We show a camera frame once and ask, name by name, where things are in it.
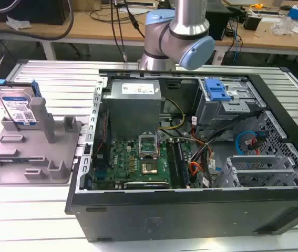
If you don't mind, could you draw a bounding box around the clear plastic bag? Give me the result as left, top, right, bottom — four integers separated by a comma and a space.
271, 16, 295, 36

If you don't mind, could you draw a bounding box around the thick grey cable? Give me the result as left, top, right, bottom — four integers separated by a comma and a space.
0, 0, 75, 41

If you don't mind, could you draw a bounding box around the grey power supply unit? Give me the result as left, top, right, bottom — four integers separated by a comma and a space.
101, 79, 166, 139

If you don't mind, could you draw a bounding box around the blue drive cage latch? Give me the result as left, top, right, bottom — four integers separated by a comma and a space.
204, 78, 232, 102

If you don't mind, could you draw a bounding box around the black open PC case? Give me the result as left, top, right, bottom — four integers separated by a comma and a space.
64, 67, 298, 244

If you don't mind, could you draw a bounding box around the green motherboard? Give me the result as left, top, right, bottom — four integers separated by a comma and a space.
91, 138, 191, 190

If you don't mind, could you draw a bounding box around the CPU socket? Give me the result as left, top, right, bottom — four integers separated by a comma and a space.
140, 157, 160, 176

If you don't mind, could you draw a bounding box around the black RAM slot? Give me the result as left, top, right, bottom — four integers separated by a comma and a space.
166, 139, 183, 188
176, 139, 191, 187

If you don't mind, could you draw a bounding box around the metal disk bay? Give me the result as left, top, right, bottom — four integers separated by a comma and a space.
215, 154, 298, 188

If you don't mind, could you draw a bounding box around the black computer tower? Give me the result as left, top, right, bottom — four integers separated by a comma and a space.
205, 3, 231, 41

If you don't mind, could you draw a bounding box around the wooden desk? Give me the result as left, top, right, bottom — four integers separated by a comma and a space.
0, 10, 149, 61
211, 5, 298, 56

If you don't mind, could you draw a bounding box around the hard disk in blue carrier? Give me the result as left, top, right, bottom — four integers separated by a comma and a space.
0, 79, 43, 125

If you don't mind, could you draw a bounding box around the blue SATA wire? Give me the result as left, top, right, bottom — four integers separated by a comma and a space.
235, 130, 267, 156

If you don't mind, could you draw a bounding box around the metal socket cover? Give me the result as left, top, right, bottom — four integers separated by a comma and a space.
137, 131, 159, 159

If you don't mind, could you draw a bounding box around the blue hanging cable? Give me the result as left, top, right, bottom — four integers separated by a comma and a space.
231, 20, 243, 62

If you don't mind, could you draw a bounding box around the yellow black power wire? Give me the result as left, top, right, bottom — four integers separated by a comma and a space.
158, 97, 187, 130

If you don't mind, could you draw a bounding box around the black hanging cable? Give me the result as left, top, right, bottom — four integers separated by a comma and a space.
110, 0, 128, 62

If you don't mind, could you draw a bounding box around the orange wire bundle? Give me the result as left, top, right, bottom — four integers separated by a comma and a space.
189, 161, 204, 183

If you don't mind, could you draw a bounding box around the grey plastic parts rack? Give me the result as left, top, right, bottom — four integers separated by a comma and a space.
0, 97, 83, 185

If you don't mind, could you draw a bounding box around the black box on desk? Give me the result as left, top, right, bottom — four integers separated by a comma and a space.
243, 15, 262, 30

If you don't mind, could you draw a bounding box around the metal drive cage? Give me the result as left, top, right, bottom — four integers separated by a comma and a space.
192, 78, 266, 127

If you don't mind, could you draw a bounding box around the black expansion slot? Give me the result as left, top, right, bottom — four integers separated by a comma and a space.
124, 182, 170, 190

